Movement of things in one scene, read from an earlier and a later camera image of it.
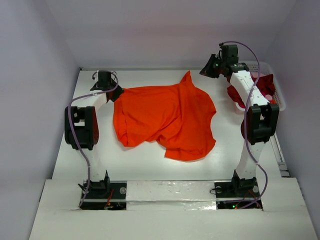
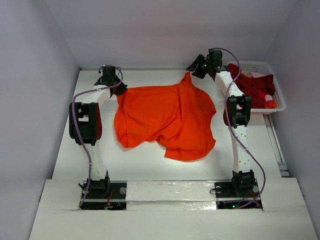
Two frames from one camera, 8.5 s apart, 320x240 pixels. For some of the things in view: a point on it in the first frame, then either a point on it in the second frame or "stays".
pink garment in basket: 255,74 stays
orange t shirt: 180,117 stays
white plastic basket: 265,68 stays
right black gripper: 210,67 to 197,66
